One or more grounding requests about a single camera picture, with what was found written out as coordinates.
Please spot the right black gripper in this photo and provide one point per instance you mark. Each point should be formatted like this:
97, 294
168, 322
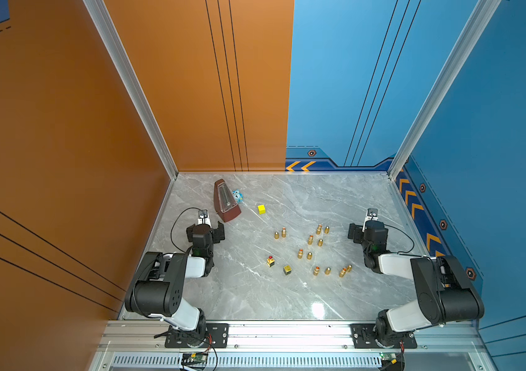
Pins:
356, 230

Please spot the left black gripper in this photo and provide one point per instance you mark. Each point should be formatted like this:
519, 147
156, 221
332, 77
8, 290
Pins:
217, 233

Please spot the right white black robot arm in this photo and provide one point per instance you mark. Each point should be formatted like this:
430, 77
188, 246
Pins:
444, 293

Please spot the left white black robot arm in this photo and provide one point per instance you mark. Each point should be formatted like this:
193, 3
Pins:
156, 290

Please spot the dark red metronome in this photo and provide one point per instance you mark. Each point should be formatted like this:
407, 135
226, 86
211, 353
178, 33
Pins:
225, 204

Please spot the small blue owl toy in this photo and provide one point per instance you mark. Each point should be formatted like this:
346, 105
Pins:
238, 196

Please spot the yellow cube far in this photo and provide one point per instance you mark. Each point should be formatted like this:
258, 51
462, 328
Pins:
261, 209

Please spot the left green circuit board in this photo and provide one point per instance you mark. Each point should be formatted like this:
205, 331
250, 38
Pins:
194, 361

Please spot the green circuit board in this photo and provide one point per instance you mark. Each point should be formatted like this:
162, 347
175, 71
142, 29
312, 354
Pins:
392, 362
194, 361

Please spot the right green circuit board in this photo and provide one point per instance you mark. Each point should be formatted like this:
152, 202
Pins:
392, 362

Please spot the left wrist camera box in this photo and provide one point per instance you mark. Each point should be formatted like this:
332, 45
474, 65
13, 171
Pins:
203, 218

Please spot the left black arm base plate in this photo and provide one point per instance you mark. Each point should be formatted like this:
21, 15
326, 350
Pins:
215, 334

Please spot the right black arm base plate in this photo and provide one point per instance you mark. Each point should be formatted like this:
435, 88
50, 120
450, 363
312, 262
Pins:
366, 336

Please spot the aluminium front rail frame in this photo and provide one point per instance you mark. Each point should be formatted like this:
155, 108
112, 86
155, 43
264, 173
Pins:
276, 345

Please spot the right aluminium corner post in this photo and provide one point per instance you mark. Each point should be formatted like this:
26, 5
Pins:
466, 42

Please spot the aluminium corner post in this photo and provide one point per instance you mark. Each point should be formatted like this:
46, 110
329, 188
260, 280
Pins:
466, 42
110, 37

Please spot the left aluminium corner post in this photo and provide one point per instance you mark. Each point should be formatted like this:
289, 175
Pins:
110, 37

